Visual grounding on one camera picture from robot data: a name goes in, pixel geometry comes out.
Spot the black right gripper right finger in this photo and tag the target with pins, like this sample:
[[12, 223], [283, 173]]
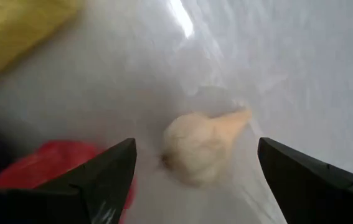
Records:
[[304, 193]]

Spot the white garlic bulb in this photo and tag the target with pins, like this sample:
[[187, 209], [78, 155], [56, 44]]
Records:
[[198, 149]]

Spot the red bell pepper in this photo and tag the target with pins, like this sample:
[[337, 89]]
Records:
[[39, 165]]

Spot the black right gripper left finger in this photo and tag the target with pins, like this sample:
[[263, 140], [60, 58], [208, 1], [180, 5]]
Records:
[[101, 186]]

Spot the long yellow pepper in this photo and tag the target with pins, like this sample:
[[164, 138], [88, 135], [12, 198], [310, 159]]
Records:
[[14, 31]]

